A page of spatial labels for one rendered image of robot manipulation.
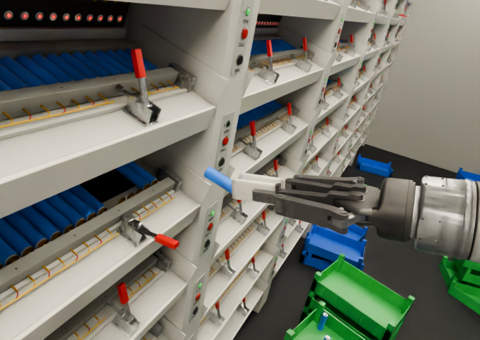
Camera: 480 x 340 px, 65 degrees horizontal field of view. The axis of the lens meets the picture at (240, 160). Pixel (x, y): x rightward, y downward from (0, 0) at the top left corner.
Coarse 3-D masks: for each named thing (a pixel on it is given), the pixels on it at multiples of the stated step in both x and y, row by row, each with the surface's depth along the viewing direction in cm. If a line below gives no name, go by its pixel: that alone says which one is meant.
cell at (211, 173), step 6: (210, 168) 56; (204, 174) 56; (210, 174) 56; (216, 174) 55; (222, 174) 56; (210, 180) 56; (216, 180) 55; (222, 180) 55; (228, 180) 55; (222, 186) 55; (228, 186) 55
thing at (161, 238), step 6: (138, 228) 56; (144, 234) 55; (150, 234) 55; (156, 234) 55; (162, 234) 55; (156, 240) 54; (162, 240) 54; (168, 240) 54; (174, 240) 54; (168, 246) 54; (174, 246) 53
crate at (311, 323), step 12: (312, 312) 121; (300, 324) 116; (312, 324) 123; (336, 324) 121; (288, 336) 109; (300, 336) 118; (312, 336) 119; (324, 336) 120; (336, 336) 121; (348, 336) 119; (360, 336) 116
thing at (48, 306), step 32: (160, 160) 71; (128, 192) 64; (192, 192) 70; (160, 224) 62; (96, 256) 52; (128, 256) 54; (64, 288) 46; (96, 288) 50; (0, 320) 40; (32, 320) 42; (64, 320) 47
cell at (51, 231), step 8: (24, 208) 51; (32, 208) 51; (24, 216) 51; (32, 216) 50; (40, 216) 51; (32, 224) 50; (40, 224) 50; (48, 224) 50; (48, 232) 50; (56, 232) 50
